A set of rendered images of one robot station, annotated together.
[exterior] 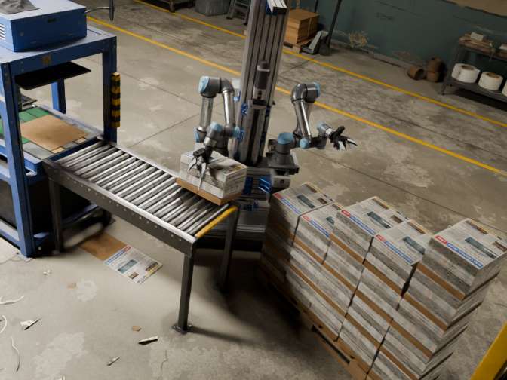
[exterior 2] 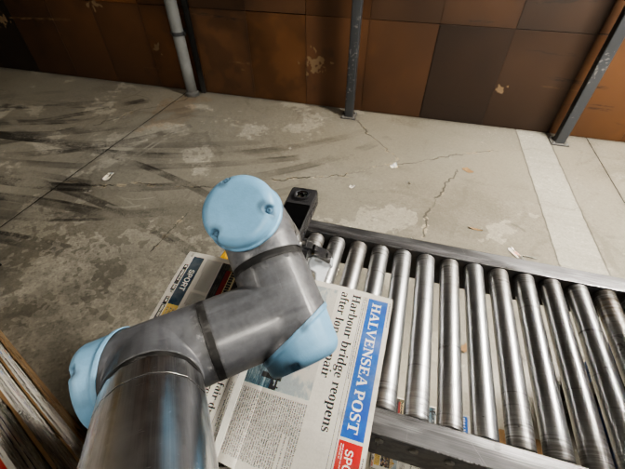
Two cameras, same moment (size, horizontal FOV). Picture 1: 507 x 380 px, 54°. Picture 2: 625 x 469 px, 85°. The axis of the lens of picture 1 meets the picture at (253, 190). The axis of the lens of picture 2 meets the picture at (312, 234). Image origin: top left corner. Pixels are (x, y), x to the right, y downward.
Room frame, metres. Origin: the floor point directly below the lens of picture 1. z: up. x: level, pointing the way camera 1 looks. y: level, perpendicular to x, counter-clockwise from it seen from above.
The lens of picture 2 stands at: (3.17, 0.33, 1.51)
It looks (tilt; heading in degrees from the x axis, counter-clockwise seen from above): 44 degrees down; 170
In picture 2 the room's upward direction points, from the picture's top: straight up
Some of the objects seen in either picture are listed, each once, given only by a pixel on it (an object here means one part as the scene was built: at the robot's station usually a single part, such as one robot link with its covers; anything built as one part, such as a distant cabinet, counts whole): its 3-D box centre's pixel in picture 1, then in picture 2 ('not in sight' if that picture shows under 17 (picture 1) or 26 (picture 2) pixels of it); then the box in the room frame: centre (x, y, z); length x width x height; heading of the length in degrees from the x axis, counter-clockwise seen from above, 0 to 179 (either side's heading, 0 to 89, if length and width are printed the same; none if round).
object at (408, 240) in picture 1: (411, 240); not in sight; (2.35, -0.96, 1.06); 0.37 x 0.28 x 0.01; 133
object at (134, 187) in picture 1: (139, 185); (477, 339); (2.83, 0.79, 0.77); 0.47 x 0.05 x 0.05; 154
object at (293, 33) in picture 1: (283, 25); not in sight; (9.55, -0.01, 0.28); 1.20 x 0.83 x 0.57; 64
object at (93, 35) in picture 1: (31, 41); not in sight; (3.28, 1.70, 1.50); 0.94 x 0.68 x 0.10; 154
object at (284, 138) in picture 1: (285, 142); not in sight; (3.46, -0.18, 0.98); 0.13 x 0.12 x 0.14; 126
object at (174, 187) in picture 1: (161, 195); (394, 319); (2.75, 0.62, 0.77); 0.47 x 0.05 x 0.05; 154
